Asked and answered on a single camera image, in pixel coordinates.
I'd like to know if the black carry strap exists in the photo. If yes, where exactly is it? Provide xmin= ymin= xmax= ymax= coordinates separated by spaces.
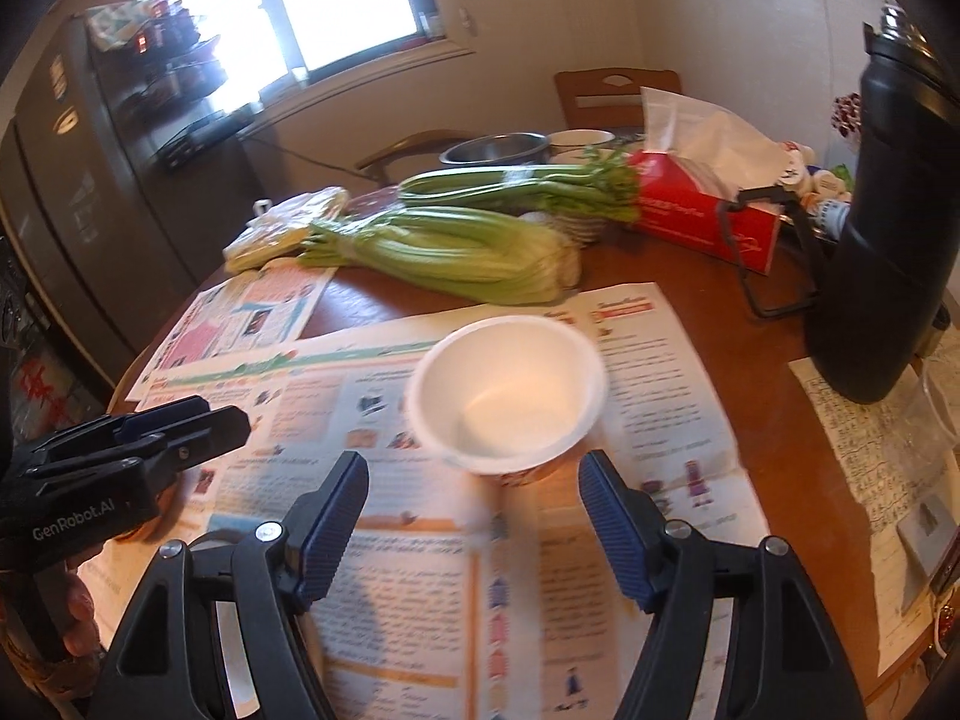
xmin=716 ymin=187 xmax=826 ymax=320

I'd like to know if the patterned box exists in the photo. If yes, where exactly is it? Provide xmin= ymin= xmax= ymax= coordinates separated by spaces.
xmin=85 ymin=4 xmax=155 ymax=53

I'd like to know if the black thermos bottle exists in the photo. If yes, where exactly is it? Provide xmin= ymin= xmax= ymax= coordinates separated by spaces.
xmin=804 ymin=4 xmax=960 ymax=406

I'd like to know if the large steel bowl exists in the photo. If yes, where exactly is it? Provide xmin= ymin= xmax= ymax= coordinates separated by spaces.
xmin=440 ymin=133 xmax=550 ymax=167

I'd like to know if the handwritten paper sheet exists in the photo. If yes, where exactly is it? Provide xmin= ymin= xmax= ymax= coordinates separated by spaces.
xmin=787 ymin=356 xmax=953 ymax=533

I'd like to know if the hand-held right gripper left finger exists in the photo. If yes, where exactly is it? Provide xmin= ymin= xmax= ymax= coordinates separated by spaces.
xmin=86 ymin=450 xmax=372 ymax=720

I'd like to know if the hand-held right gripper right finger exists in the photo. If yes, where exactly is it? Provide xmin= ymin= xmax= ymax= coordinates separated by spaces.
xmin=577 ymin=450 xmax=890 ymax=720

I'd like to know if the grey card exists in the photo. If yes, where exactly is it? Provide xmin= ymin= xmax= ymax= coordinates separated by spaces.
xmin=896 ymin=493 xmax=960 ymax=567

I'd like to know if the glass door with red characters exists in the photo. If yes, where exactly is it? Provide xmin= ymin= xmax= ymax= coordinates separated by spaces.
xmin=0 ymin=232 xmax=113 ymax=458

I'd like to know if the plastic bag of yellow food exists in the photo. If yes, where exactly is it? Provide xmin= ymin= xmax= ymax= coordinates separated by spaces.
xmin=223 ymin=187 xmax=350 ymax=275

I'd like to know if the brown wooden chair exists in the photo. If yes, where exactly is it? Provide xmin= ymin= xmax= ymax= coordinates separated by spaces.
xmin=553 ymin=69 xmax=682 ymax=132

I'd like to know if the black cable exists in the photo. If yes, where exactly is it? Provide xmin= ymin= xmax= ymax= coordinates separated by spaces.
xmin=238 ymin=133 xmax=376 ymax=182

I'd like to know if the white tissue paper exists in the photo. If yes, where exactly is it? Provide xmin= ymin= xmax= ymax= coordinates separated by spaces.
xmin=639 ymin=86 xmax=788 ymax=188

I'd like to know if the pink illustrated newspaper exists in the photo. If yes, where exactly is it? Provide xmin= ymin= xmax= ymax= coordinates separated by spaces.
xmin=124 ymin=262 xmax=338 ymax=402

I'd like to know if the white enamel bowl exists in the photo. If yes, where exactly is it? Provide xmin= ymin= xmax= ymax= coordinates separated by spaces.
xmin=546 ymin=129 xmax=617 ymax=160

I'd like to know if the dark curved-back chair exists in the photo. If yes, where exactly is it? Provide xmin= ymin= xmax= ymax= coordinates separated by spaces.
xmin=356 ymin=129 xmax=481 ymax=185

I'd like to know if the window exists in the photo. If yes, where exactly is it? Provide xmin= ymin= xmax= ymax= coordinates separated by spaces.
xmin=131 ymin=0 xmax=481 ymax=117

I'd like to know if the group of dark bottles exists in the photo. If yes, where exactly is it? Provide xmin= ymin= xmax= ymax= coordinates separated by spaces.
xmin=127 ymin=0 xmax=230 ymax=102

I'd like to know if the red tissue box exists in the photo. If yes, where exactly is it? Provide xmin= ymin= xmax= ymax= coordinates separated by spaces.
xmin=626 ymin=150 xmax=785 ymax=275

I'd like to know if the black set-top box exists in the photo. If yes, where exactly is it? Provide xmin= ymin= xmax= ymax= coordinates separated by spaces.
xmin=154 ymin=109 xmax=260 ymax=170

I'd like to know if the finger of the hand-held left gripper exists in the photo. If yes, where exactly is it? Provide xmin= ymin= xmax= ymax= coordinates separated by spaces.
xmin=15 ymin=396 xmax=212 ymax=470
xmin=45 ymin=406 xmax=252 ymax=496

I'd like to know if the large open newspaper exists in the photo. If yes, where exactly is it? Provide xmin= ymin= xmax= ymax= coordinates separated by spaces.
xmin=75 ymin=281 xmax=770 ymax=720

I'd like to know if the person's left hand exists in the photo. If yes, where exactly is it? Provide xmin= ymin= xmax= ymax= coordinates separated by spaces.
xmin=60 ymin=576 xmax=103 ymax=659

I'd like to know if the thick pale celery bunch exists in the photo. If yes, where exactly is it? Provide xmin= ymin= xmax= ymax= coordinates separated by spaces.
xmin=300 ymin=206 xmax=582 ymax=305

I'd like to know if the thin green celery bunch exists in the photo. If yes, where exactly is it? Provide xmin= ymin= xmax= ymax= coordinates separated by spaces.
xmin=397 ymin=150 xmax=642 ymax=224

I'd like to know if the red floral decoration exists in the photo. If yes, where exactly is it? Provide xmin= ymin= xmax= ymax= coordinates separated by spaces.
xmin=831 ymin=92 xmax=863 ymax=137

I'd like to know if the woven basket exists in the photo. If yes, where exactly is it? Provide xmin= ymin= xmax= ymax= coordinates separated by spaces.
xmin=551 ymin=211 xmax=608 ymax=242

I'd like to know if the grey refrigerator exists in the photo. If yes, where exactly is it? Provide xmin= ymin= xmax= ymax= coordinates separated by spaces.
xmin=0 ymin=11 xmax=263 ymax=391

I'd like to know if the white paper sheet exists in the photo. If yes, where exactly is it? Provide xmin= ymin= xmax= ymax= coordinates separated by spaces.
xmin=840 ymin=517 xmax=960 ymax=680

